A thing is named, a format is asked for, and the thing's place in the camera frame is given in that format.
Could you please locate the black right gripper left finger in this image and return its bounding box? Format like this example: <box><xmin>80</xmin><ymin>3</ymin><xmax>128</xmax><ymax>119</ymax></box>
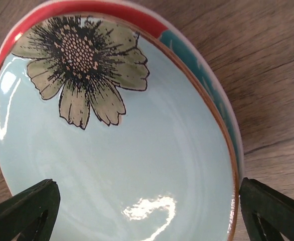
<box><xmin>0</xmin><ymin>179</ymin><xmax>61</xmax><ymax>240</ymax></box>

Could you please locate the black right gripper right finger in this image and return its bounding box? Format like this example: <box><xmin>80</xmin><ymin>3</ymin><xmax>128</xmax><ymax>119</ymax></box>
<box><xmin>240</xmin><ymin>178</ymin><xmax>294</xmax><ymax>240</ymax></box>

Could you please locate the light teal flower plate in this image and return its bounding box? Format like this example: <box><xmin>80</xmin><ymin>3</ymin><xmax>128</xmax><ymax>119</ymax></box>
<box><xmin>0</xmin><ymin>13</ymin><xmax>238</xmax><ymax>240</ymax></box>

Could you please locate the red and teal plate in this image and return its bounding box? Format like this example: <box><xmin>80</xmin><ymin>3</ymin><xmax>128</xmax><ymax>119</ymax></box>
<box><xmin>0</xmin><ymin>1</ymin><xmax>245</xmax><ymax>180</ymax></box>

